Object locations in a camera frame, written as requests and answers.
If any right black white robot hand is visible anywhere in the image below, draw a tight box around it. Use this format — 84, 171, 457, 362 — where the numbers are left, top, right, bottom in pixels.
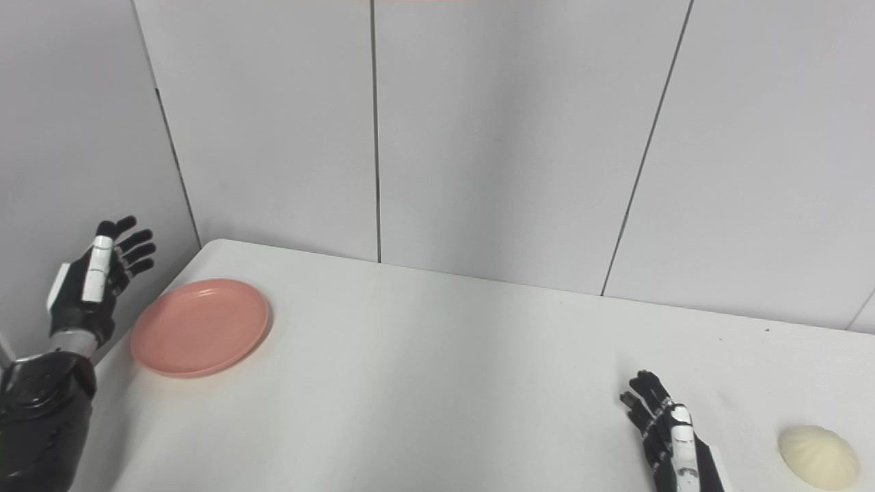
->
619, 370, 731, 492

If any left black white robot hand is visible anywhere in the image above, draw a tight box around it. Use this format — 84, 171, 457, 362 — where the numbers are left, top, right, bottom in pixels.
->
46, 215, 157, 349

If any cream steamed bun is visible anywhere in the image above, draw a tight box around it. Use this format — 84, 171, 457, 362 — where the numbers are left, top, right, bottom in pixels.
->
778, 424, 861, 492

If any pink round plate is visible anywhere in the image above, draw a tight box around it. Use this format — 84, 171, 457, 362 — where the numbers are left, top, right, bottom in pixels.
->
130, 277, 270, 379

